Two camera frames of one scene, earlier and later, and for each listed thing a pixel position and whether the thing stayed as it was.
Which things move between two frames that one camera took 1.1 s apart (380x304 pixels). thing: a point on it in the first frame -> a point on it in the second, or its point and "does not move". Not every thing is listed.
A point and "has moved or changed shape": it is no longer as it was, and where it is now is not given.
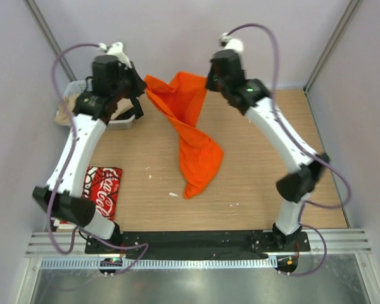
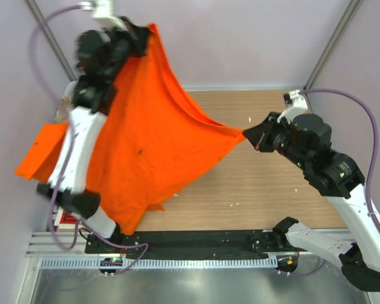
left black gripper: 132,73 -> 139,38
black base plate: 194,243 does not move
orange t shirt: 180,97 has moved or changed shape
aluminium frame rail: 348,242 does not move
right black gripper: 208,84 -> 259,135
